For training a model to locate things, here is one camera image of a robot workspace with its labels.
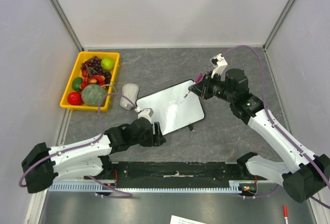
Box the white marker with magenta cap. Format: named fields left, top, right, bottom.
left=180, top=73, right=203, bottom=103

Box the small black framed whiteboard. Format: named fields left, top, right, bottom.
left=136, top=79, right=205, bottom=135

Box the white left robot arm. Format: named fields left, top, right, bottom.
left=19, top=117, right=166, bottom=194

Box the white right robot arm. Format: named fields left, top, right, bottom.
left=188, top=68, right=329, bottom=203

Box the grey whiteboard eraser sponge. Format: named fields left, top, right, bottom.
left=120, top=83, right=139, bottom=110

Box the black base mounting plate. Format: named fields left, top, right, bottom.
left=99, top=162, right=255, bottom=189

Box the green netted melon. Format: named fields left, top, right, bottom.
left=81, top=84, right=106, bottom=106

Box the white paper sheet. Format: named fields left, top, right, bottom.
left=170, top=215, right=204, bottom=224

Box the red strawberries cluster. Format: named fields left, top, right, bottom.
left=79, top=70, right=106, bottom=90

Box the light green apple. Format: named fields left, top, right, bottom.
left=101, top=58, right=116, bottom=71

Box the red apple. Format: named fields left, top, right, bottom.
left=67, top=92, right=84, bottom=106

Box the purple grape bunch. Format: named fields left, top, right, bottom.
left=80, top=56, right=112, bottom=79

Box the dark green lime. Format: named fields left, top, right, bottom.
left=72, top=77, right=83, bottom=92

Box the yellow plastic fruit tray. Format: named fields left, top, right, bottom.
left=60, top=51, right=120, bottom=111

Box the red capped marker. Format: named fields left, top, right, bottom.
left=283, top=205, right=289, bottom=224

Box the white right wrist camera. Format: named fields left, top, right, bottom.
left=210, top=54, right=227, bottom=78

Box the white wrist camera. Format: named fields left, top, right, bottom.
left=135, top=107, right=154, bottom=124
left=210, top=54, right=227, bottom=78

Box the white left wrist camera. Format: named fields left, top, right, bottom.
left=135, top=107, right=154, bottom=124

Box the white toothed cable duct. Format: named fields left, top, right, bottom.
left=48, top=180, right=244, bottom=193

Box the aluminium right corner post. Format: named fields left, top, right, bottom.
left=262, top=0, right=297, bottom=51

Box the aluminium corner post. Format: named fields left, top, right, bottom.
left=262, top=0, right=297, bottom=51
left=49, top=0, right=84, bottom=51

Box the aluminium left corner post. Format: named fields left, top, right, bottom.
left=49, top=0, right=84, bottom=51

